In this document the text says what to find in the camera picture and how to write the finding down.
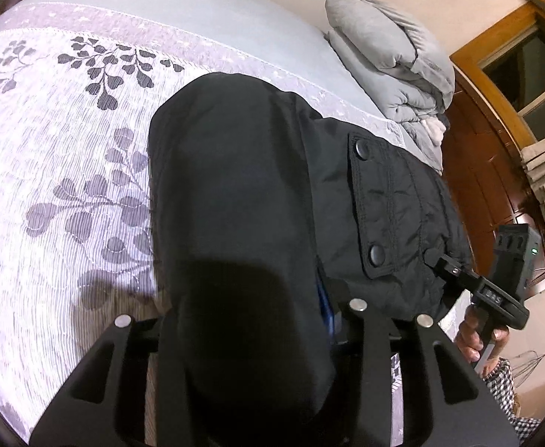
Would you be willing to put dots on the wooden headboard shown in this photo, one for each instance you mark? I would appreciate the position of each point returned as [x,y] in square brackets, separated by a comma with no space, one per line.
[483,172]

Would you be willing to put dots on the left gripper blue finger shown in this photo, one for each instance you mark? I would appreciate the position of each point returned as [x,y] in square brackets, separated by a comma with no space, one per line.
[329,293]

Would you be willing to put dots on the white floral bed cover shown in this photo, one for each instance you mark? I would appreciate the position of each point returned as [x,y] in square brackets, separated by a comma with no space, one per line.
[77,84]

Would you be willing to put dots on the wooden framed side window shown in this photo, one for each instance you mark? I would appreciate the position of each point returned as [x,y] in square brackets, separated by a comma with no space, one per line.
[505,68]

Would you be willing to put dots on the light blue bed mattress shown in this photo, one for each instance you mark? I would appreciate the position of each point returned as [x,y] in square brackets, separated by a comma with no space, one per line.
[251,37]

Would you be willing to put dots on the person's right hand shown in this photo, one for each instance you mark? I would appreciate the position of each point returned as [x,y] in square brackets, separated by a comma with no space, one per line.
[470,344]

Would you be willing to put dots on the grey folded quilt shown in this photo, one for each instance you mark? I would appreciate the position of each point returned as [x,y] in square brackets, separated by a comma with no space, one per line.
[400,65]

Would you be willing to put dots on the checkered sleeve forearm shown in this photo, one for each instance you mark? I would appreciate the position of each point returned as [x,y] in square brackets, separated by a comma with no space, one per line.
[499,382]

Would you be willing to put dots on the black pants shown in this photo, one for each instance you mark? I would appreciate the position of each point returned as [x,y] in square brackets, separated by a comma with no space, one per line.
[259,204]

